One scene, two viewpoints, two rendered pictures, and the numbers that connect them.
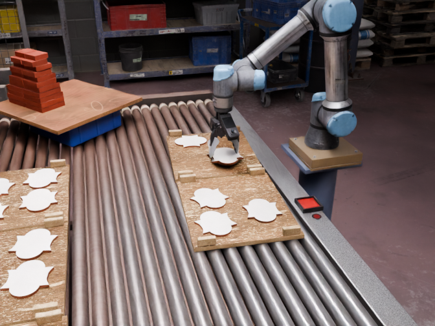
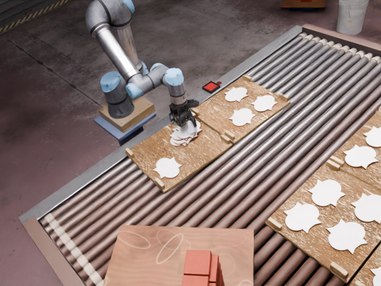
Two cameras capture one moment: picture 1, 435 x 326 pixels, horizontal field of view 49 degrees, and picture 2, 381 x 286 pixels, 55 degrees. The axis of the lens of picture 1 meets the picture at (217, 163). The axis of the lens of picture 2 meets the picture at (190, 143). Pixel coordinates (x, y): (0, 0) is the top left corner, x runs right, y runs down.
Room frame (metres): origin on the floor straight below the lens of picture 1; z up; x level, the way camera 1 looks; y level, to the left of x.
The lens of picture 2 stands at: (2.14, 1.25, 2.19)
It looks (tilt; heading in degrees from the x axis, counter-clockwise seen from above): 44 degrees down; 251
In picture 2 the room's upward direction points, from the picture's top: 12 degrees counter-clockwise
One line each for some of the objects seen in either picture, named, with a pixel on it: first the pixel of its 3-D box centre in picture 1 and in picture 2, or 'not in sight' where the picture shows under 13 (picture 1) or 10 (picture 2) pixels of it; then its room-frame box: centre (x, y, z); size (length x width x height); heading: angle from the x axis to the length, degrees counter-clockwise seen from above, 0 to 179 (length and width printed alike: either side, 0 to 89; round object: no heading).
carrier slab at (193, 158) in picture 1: (211, 154); (178, 149); (1.78, 0.02, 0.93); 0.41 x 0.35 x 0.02; 10
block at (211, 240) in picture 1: (206, 240); (283, 97); (1.15, 0.03, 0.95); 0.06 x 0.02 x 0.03; 102
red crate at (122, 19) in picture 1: (135, 14); not in sight; (5.82, 0.97, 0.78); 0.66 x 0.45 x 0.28; 106
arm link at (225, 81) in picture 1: (224, 81); (174, 81); (1.71, -0.03, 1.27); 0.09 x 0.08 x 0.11; 100
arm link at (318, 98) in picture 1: (325, 108); (114, 85); (1.91, -0.46, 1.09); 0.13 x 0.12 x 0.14; 10
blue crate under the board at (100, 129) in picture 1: (75, 119); not in sight; (2.06, 0.67, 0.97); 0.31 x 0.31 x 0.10; 55
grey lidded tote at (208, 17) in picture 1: (215, 12); not in sight; (6.06, 0.02, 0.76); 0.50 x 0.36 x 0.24; 112
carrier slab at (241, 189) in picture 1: (234, 207); (239, 107); (1.37, -0.06, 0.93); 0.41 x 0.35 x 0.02; 12
